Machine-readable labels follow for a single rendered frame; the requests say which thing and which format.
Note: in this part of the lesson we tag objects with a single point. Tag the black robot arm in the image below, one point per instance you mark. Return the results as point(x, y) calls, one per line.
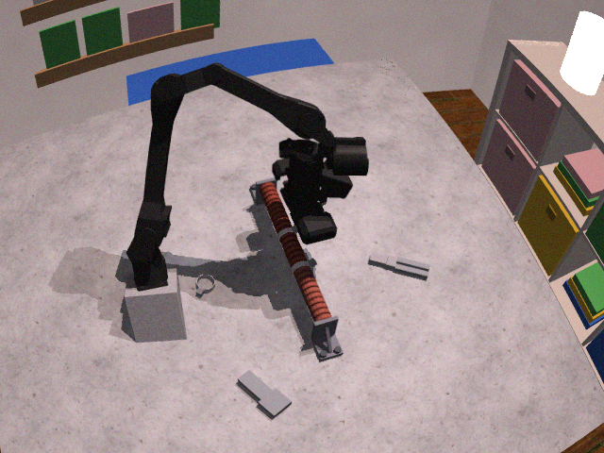
point(348, 158)

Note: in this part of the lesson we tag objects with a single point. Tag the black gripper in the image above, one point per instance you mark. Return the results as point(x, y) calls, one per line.
point(313, 224)

